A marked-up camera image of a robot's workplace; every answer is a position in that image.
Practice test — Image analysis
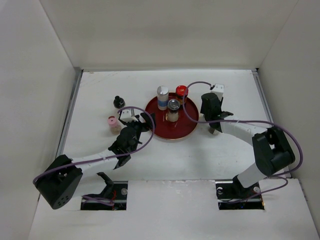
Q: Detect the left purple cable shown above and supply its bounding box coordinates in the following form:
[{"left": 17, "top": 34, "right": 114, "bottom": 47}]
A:
[{"left": 33, "top": 106, "right": 156, "bottom": 185}]

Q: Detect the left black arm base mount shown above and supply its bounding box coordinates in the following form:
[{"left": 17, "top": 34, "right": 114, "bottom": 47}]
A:
[{"left": 80, "top": 172, "right": 129, "bottom": 211}]

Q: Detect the red lid sauce jar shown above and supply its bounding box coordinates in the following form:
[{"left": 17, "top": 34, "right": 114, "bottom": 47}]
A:
[{"left": 175, "top": 85, "right": 189, "bottom": 106}]

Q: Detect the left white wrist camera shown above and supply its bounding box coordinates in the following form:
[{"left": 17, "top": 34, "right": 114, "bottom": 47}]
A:
[{"left": 120, "top": 108, "right": 136, "bottom": 122}]

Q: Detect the grey lid red label jar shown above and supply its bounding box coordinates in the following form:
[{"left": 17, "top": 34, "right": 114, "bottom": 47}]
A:
[{"left": 208, "top": 127, "right": 219, "bottom": 136}]

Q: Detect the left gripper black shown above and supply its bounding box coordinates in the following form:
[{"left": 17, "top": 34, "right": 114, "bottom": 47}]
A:
[{"left": 123, "top": 113, "right": 155, "bottom": 153}]

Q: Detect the pink lid spice jar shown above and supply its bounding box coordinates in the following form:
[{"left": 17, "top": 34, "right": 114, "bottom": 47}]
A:
[{"left": 107, "top": 116, "right": 122, "bottom": 135}]

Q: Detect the metal table edge rail right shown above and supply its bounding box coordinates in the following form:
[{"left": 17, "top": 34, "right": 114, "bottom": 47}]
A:
[{"left": 251, "top": 67, "right": 291, "bottom": 173}]

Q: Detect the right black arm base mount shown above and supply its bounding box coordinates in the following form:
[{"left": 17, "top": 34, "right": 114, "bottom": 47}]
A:
[{"left": 215, "top": 177, "right": 265, "bottom": 211}]

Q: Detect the small black soy bottle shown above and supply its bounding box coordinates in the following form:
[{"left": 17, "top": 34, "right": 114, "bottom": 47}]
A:
[{"left": 113, "top": 95, "right": 126, "bottom": 109}]

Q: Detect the metal table edge rail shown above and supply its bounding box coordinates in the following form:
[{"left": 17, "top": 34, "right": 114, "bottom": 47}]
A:
[
  {"left": 55, "top": 67, "right": 84, "bottom": 158},
  {"left": 251, "top": 67, "right": 291, "bottom": 173}
]

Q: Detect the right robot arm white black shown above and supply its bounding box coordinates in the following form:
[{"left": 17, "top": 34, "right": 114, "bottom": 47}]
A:
[{"left": 200, "top": 92, "right": 296, "bottom": 198}]

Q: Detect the clear top pepper grinder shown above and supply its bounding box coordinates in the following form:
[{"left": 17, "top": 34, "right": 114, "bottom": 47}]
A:
[{"left": 167, "top": 99, "right": 181, "bottom": 122}]

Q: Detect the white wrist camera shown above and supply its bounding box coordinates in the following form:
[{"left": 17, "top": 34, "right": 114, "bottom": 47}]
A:
[
  {"left": 120, "top": 108, "right": 136, "bottom": 122},
  {"left": 211, "top": 83, "right": 225, "bottom": 101}
]

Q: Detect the silver lid blue label shaker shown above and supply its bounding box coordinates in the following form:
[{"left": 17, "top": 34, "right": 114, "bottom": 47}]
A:
[{"left": 157, "top": 85, "right": 169, "bottom": 111}]

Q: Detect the metal table edge rail left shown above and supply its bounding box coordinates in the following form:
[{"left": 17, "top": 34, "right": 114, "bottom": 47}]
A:
[{"left": 55, "top": 67, "right": 84, "bottom": 158}]

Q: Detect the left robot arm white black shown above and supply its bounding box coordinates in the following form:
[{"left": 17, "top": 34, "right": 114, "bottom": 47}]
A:
[{"left": 32, "top": 111, "right": 156, "bottom": 210}]

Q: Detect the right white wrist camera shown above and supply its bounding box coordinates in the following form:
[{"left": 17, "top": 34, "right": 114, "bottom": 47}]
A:
[{"left": 211, "top": 83, "right": 225, "bottom": 101}]

